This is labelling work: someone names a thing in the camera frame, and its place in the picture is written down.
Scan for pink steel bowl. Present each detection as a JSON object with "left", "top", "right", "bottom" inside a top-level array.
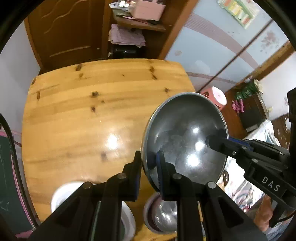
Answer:
[{"left": 143, "top": 192, "right": 178, "bottom": 235}]

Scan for large steel bowl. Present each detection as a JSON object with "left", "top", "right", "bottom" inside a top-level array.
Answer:
[{"left": 140, "top": 92, "right": 229, "bottom": 191}]

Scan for person's right hand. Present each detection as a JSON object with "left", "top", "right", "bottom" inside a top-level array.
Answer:
[{"left": 253, "top": 195, "right": 273, "bottom": 232}]

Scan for checked bed sheet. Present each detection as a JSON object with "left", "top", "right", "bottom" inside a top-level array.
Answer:
[{"left": 217, "top": 119, "right": 278, "bottom": 214}]

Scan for pink dumbbells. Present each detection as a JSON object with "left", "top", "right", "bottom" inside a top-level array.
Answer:
[{"left": 232, "top": 99, "right": 244, "bottom": 114}]

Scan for dark wooden nightstand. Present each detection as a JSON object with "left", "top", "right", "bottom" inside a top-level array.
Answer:
[{"left": 239, "top": 93, "right": 269, "bottom": 133}]

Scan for pink plastic stool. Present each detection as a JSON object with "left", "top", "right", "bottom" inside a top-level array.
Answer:
[{"left": 201, "top": 86, "right": 227, "bottom": 110}]

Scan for green packaging bag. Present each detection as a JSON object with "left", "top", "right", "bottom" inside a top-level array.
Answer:
[{"left": 235, "top": 79, "right": 262, "bottom": 100}]

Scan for sliding wardrobe doors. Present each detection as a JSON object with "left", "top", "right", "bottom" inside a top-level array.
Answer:
[{"left": 166, "top": 1, "right": 287, "bottom": 92}]

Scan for wooden corner shelf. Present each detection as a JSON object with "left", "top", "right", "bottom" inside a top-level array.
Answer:
[{"left": 101, "top": 0, "right": 198, "bottom": 60}]

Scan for pink folded cloth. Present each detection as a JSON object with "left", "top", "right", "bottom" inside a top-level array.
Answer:
[{"left": 108, "top": 24, "right": 145, "bottom": 48}]

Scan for pink basket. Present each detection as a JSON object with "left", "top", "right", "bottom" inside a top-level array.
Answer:
[{"left": 129, "top": 0, "right": 166, "bottom": 21}]

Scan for brown wooden door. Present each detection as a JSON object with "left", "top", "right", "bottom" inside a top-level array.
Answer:
[{"left": 25, "top": 0, "right": 105, "bottom": 72}]

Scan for green chalkboard pink frame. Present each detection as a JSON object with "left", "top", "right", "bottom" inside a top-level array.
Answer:
[{"left": 0, "top": 136, "right": 33, "bottom": 238}]

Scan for wall poster chart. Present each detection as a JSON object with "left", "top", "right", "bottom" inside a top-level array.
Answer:
[{"left": 217, "top": 0, "right": 260, "bottom": 29}]

